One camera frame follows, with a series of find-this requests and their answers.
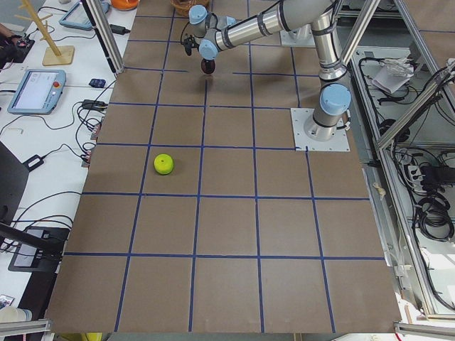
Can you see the green apple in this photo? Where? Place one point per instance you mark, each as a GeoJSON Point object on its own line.
{"type": "Point", "coordinates": [163, 164]}

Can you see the dark red apple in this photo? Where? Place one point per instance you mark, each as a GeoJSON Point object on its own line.
{"type": "Point", "coordinates": [208, 66]}

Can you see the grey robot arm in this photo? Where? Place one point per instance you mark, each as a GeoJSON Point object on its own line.
{"type": "Point", "coordinates": [212, 34]}

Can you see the woven wicker basket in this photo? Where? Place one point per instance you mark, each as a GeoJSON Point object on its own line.
{"type": "Point", "coordinates": [182, 7]}

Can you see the black power adapter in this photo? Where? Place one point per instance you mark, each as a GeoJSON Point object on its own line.
{"type": "Point", "coordinates": [120, 30]}

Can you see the blue teach pendant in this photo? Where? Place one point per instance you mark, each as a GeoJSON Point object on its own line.
{"type": "Point", "coordinates": [76, 18]}
{"type": "Point", "coordinates": [38, 92]}

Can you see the wooden stand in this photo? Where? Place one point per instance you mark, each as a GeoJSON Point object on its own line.
{"type": "Point", "coordinates": [54, 54]}

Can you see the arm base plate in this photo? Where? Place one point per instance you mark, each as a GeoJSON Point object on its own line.
{"type": "Point", "coordinates": [309, 136]}

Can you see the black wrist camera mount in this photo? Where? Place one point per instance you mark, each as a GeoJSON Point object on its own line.
{"type": "Point", "coordinates": [189, 43]}

